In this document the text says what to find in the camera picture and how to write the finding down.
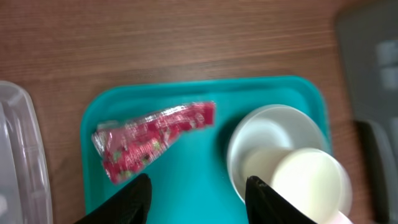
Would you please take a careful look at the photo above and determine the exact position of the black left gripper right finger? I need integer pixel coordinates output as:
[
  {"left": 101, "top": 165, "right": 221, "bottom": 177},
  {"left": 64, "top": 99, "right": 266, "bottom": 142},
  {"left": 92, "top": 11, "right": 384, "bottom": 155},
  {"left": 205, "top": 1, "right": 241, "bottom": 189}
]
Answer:
[{"left": 245, "top": 175, "right": 315, "bottom": 224}]

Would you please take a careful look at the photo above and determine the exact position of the clear plastic bin lid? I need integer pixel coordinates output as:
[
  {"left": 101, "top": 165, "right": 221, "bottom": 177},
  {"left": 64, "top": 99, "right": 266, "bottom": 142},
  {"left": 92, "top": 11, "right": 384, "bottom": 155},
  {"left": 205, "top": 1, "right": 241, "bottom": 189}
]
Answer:
[{"left": 1, "top": 81, "right": 53, "bottom": 223}]

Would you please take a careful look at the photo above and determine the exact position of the grey-green bowl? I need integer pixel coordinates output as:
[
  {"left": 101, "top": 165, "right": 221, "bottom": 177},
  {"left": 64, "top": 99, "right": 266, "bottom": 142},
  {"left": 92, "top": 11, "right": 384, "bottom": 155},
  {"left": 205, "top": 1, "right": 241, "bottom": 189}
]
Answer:
[{"left": 226, "top": 105, "right": 332, "bottom": 202}]

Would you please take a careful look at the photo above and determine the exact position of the red snack wrapper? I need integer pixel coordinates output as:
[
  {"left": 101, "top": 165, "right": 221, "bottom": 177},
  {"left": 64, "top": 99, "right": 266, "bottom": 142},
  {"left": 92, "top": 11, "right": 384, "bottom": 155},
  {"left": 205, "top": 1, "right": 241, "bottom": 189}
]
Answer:
[{"left": 91, "top": 101, "right": 216, "bottom": 184}]

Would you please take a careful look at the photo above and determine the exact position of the pink small bowl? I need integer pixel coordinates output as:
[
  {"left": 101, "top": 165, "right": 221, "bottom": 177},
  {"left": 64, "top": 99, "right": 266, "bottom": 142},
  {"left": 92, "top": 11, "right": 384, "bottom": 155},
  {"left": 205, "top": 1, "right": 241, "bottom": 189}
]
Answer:
[{"left": 325, "top": 212, "right": 353, "bottom": 224}]

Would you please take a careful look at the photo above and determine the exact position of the grey dishwasher rack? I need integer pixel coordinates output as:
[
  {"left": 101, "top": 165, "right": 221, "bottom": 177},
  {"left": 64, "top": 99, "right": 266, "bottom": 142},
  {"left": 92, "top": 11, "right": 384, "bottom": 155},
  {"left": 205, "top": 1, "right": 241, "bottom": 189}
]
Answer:
[{"left": 335, "top": 0, "right": 397, "bottom": 223}]

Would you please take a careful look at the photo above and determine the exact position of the cream cup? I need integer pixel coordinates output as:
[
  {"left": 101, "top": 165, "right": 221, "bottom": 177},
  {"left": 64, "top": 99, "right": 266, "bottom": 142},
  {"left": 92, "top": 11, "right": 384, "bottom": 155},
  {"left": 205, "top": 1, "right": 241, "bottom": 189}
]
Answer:
[{"left": 242, "top": 147, "right": 354, "bottom": 223}]

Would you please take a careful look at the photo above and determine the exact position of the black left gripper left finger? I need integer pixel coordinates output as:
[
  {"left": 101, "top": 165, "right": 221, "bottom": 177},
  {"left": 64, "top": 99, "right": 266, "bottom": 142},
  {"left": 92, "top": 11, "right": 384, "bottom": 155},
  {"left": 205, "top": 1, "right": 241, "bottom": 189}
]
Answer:
[{"left": 75, "top": 174, "right": 152, "bottom": 224}]

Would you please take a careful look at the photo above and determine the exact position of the teal plastic tray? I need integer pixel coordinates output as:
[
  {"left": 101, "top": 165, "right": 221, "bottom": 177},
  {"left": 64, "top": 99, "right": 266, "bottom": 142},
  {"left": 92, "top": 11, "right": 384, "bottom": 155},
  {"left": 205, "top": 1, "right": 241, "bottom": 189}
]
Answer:
[{"left": 80, "top": 76, "right": 330, "bottom": 223}]

